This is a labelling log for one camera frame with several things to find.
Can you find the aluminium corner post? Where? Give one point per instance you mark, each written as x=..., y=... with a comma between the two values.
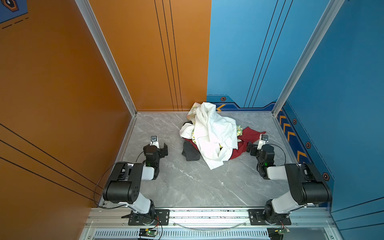
x=328, y=16
x=101, y=42

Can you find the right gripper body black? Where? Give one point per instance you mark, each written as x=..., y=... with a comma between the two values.
x=252, y=149

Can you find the right aluminium corner post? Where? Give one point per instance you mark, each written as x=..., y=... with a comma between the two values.
x=328, y=16

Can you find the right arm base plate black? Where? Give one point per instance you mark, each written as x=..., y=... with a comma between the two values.
x=259, y=217

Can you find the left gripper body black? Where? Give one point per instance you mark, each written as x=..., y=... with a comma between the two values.
x=162, y=150

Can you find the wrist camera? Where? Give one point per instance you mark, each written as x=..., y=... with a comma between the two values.
x=262, y=141
x=154, y=141

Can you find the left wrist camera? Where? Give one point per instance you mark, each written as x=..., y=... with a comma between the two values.
x=154, y=141

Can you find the lemon print cloth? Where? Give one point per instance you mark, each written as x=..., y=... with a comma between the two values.
x=239, y=132

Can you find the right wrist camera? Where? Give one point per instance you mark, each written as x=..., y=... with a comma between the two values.
x=262, y=141

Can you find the left green circuit board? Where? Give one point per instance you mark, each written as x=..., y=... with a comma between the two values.
x=148, y=233

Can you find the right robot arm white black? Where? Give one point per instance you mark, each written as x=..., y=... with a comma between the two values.
x=306, y=187

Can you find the dark grey cloth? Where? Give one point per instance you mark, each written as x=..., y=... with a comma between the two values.
x=190, y=152

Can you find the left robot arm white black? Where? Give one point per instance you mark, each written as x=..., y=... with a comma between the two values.
x=124, y=184

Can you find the dark red cloth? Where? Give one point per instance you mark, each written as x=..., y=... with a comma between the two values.
x=249, y=136

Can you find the pastel floral cloth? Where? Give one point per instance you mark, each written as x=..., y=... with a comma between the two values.
x=191, y=116

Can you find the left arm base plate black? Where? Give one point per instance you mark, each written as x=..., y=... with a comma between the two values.
x=154, y=217

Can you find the left aluminium corner post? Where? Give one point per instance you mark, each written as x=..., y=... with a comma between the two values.
x=101, y=42

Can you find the right circuit board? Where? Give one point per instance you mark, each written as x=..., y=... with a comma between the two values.
x=277, y=234

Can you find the white cloth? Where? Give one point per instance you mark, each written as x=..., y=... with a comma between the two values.
x=214, y=135

